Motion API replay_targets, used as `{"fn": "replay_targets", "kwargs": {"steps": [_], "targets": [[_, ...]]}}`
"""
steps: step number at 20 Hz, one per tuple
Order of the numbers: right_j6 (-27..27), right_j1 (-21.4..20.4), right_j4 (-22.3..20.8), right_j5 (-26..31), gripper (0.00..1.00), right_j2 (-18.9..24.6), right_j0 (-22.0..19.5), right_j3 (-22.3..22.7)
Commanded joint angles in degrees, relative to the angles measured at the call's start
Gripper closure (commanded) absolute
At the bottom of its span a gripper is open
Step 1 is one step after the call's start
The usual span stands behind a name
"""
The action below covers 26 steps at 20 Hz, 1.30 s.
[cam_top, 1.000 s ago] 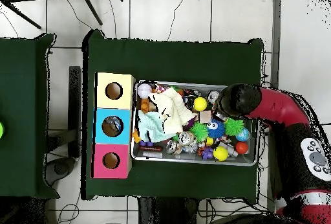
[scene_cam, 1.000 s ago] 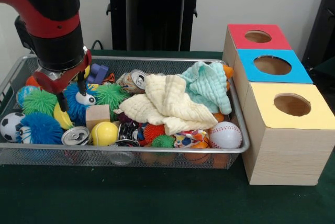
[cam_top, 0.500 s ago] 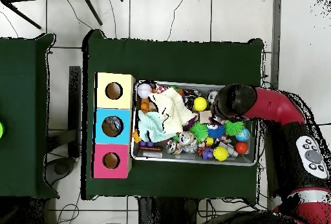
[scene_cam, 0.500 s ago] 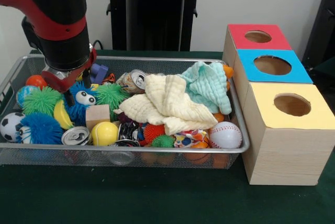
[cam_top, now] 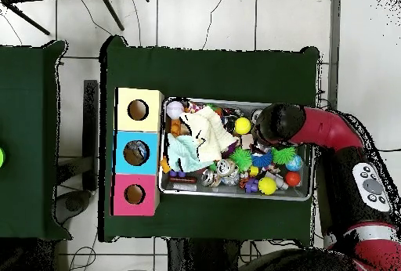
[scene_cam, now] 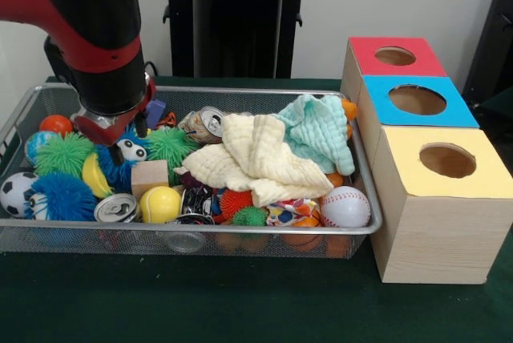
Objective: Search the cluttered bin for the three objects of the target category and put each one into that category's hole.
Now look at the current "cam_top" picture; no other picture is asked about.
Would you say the cream waffle cloth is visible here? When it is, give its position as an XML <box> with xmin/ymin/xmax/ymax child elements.
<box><xmin>179</xmin><ymin>105</ymin><xmax>240</xmax><ymax>163</ymax></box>

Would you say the mint waffle cloth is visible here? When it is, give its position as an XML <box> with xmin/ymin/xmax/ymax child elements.
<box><xmin>166</xmin><ymin>133</ymin><xmax>215</xmax><ymax>174</ymax></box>

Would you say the shallow clear mesh bin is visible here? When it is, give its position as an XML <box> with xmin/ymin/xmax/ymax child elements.
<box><xmin>157</xmin><ymin>96</ymin><xmax>316</xmax><ymax>202</ymax></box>

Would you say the wooden three-hole box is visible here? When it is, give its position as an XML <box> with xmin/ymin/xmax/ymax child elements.
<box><xmin>110</xmin><ymin>87</ymin><xmax>165</xmax><ymax>217</ymax></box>

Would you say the white baseball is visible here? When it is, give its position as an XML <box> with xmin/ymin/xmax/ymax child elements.
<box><xmin>166</xmin><ymin>100</ymin><xmax>185</xmax><ymax>119</ymax></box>

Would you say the orange building block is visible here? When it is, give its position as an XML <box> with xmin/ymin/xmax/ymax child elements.
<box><xmin>159</xmin><ymin>156</ymin><xmax>172</xmax><ymax>174</ymax></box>

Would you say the dark green tablecloth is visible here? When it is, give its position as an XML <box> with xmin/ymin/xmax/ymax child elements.
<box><xmin>98</xmin><ymin>34</ymin><xmax>321</xmax><ymax>243</ymax></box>
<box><xmin>0</xmin><ymin>39</ymin><xmax>73</xmax><ymax>242</ymax></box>

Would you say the yellow ball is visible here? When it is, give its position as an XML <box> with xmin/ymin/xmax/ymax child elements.
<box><xmin>258</xmin><ymin>176</ymin><xmax>277</xmax><ymax>196</ymax></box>

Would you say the red-orange ball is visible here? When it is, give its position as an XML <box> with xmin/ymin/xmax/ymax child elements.
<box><xmin>285</xmin><ymin>171</ymin><xmax>302</xmax><ymax>187</ymax></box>

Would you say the black floor stand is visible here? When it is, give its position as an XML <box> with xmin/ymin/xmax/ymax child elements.
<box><xmin>56</xmin><ymin>79</ymin><xmax>100</xmax><ymax>192</ymax></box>

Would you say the grey round floor base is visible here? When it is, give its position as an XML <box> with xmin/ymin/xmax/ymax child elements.
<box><xmin>54</xmin><ymin>189</ymin><xmax>93</xmax><ymax>226</ymax></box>

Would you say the black folding stand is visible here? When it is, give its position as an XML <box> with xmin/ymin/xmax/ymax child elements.
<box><xmin>0</xmin><ymin>0</ymin><xmax>125</xmax><ymax>37</ymax></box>

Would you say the grey floor strip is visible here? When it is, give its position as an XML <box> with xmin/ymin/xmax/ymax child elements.
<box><xmin>327</xmin><ymin>0</ymin><xmax>342</xmax><ymax>110</ymax></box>

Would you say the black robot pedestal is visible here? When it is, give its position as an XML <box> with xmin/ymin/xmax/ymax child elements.
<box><xmin>167</xmin><ymin>238</ymin><xmax>242</xmax><ymax>271</ymax></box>

